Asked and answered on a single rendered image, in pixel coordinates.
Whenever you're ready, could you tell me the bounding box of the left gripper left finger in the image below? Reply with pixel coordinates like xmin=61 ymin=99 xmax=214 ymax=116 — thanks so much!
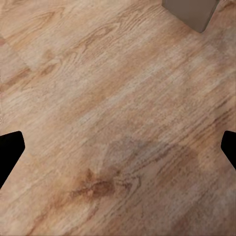
xmin=0 ymin=131 xmax=25 ymax=189

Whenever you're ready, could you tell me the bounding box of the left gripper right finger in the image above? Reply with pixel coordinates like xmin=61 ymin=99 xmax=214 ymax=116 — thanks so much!
xmin=221 ymin=131 xmax=236 ymax=169

